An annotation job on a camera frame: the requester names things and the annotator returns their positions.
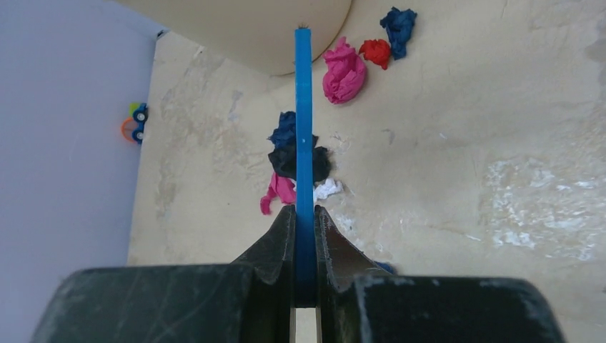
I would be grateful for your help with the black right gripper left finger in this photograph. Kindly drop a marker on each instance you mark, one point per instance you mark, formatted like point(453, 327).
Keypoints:
point(268, 314)

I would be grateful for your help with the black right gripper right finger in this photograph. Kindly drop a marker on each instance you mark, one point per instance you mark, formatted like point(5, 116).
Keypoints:
point(340, 313)

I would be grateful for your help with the dark blue paper scrap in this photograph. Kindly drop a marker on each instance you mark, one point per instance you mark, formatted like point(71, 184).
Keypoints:
point(387, 267)

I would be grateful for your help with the blue hand brush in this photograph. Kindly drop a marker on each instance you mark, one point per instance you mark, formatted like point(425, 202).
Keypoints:
point(305, 251)

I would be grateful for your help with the white paper scrap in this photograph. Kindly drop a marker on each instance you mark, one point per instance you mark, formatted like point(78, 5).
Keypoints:
point(329, 187)

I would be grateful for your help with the black paper scrap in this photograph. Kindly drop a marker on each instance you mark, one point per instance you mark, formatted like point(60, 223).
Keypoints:
point(284, 157)

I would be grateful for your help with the pink paper scrap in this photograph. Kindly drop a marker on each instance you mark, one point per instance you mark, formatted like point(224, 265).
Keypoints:
point(346, 73)

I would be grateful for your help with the red paper scrap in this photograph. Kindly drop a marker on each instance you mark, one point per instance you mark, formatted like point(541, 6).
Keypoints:
point(377, 51)

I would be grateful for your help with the small blue paper scrap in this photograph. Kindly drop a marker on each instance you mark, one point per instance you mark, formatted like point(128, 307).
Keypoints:
point(398, 25)

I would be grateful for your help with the orange blue toy car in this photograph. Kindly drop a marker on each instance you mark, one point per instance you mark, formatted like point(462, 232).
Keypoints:
point(132, 128)

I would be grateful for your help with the beige plastic bucket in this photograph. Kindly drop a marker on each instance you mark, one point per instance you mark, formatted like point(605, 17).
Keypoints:
point(259, 34)

